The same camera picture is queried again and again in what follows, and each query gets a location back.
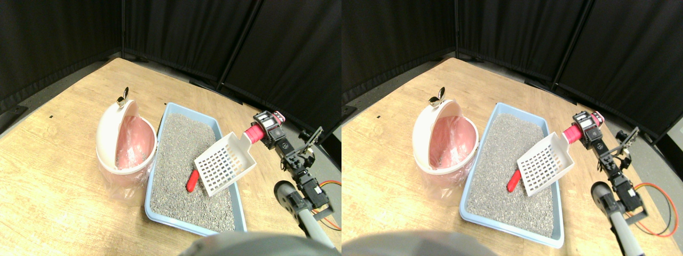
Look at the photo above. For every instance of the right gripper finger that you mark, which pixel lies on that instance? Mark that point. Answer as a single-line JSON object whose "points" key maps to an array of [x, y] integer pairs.
{"points": [[269, 126], [588, 126]]}

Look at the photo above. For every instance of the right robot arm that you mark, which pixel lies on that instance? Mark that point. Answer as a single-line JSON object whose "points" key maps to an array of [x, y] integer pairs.
{"points": [[307, 186], [624, 192]]}

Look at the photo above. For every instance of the white bin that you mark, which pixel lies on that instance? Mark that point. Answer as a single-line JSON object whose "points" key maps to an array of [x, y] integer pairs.
{"points": [[432, 138], [114, 138]]}

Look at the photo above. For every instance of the blue litter tray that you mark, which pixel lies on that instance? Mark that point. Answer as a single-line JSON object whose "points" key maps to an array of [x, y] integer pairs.
{"points": [[496, 160], [176, 160]]}

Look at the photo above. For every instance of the curtain stand foot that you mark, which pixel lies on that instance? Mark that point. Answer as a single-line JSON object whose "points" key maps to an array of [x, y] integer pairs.
{"points": [[534, 84], [13, 117], [203, 84], [348, 112]]}

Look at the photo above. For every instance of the red lump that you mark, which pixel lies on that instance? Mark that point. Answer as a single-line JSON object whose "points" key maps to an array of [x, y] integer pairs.
{"points": [[191, 181], [513, 181]]}

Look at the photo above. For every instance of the black bracket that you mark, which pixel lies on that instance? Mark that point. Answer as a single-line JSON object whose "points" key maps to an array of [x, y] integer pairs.
{"points": [[312, 140], [628, 140]]}

